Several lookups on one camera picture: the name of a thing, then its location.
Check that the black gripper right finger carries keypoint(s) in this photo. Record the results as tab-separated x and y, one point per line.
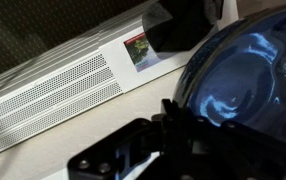
256	156

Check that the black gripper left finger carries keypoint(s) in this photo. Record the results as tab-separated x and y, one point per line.
116	153

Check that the dark blue ceramic bowl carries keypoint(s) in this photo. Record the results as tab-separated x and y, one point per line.
243	73

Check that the white perforated heater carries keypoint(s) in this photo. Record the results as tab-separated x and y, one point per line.
49	96

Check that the colourful heater label sticker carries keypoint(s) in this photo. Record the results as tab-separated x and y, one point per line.
141	51

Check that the black and grey sock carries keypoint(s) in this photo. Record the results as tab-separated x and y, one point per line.
183	23

